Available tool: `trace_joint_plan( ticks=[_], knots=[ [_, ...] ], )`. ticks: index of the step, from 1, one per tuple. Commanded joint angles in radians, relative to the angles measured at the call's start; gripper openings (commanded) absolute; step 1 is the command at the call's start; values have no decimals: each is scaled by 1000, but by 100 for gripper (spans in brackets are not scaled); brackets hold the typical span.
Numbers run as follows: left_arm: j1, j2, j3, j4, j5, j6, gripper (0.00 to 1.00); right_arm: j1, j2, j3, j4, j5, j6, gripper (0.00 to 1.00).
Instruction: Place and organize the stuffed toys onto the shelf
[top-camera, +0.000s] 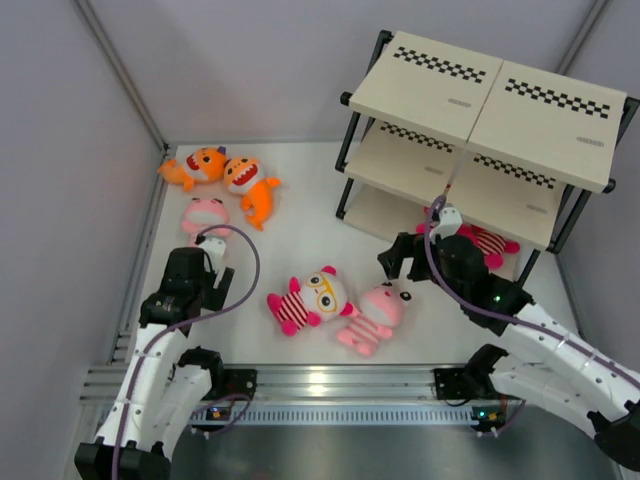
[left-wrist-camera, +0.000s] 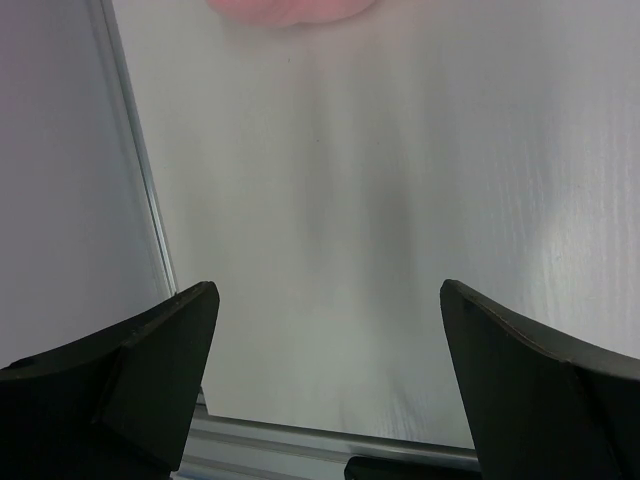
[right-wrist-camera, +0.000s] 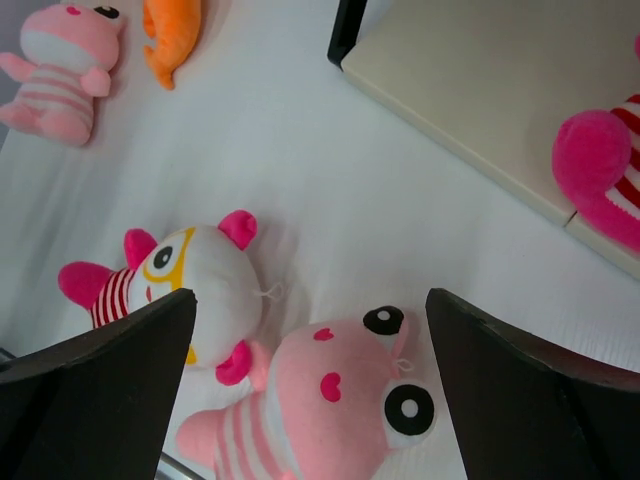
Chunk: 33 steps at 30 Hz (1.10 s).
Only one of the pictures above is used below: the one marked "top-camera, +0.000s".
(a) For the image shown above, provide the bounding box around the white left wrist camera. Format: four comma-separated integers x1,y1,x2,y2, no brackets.
195,235,227,273

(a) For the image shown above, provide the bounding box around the orange shark plush purple fin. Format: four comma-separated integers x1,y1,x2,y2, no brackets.
157,146,227,192

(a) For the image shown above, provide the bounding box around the light pink striped plush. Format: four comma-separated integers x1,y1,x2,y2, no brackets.
336,282,412,357

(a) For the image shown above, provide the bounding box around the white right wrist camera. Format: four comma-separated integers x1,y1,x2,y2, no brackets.
429,206,463,243

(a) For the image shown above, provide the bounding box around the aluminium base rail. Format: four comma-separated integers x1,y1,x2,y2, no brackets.
79,363,516,427

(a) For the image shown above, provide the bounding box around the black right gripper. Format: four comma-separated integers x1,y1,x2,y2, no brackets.
379,232,468,302

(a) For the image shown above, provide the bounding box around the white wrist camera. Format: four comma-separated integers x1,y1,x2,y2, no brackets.
195,235,227,273
429,206,463,243

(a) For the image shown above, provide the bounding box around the aluminium corner frame post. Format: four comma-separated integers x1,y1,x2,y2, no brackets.
71,0,168,152

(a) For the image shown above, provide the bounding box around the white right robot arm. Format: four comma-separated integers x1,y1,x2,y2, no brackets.
377,233,639,471

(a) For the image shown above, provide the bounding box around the beige three-tier shelf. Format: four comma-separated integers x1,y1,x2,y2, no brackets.
335,30,639,281

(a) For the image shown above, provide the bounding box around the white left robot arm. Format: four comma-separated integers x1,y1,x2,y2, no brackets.
74,247,226,479

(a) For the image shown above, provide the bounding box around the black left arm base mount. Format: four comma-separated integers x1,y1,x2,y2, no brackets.
203,368,258,401

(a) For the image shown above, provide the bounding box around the hot pink plush under shelf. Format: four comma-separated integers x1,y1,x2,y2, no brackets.
415,206,521,271

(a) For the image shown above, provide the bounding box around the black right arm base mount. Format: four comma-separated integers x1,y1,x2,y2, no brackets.
433,367,497,401

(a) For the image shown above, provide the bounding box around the hot pink plush with glasses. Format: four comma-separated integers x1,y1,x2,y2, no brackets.
266,265,359,337

